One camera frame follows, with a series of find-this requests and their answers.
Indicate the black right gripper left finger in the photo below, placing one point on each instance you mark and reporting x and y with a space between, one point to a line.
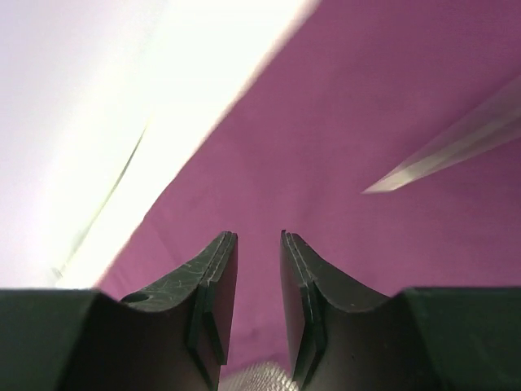
173 334

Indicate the purple surgical drape cloth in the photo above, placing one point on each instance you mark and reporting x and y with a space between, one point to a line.
359 88

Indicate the steel surgical forceps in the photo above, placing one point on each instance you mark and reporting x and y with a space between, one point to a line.
494 122

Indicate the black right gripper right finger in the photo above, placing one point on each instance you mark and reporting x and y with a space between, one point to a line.
343 335

